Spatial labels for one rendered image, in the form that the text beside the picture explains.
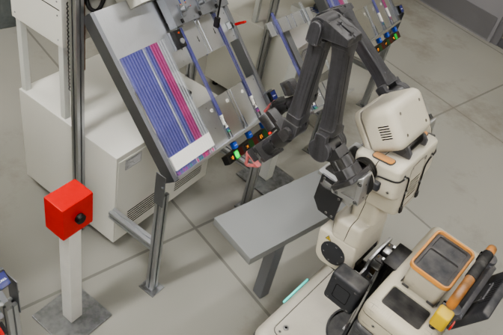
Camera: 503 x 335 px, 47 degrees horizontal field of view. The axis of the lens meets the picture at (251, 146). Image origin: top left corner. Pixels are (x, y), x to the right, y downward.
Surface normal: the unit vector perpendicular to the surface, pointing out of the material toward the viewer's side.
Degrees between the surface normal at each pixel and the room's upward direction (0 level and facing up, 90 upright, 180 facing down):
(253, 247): 0
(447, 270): 0
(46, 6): 90
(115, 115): 0
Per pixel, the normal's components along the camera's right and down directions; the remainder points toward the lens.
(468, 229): 0.18, -0.74
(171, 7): 0.70, -0.15
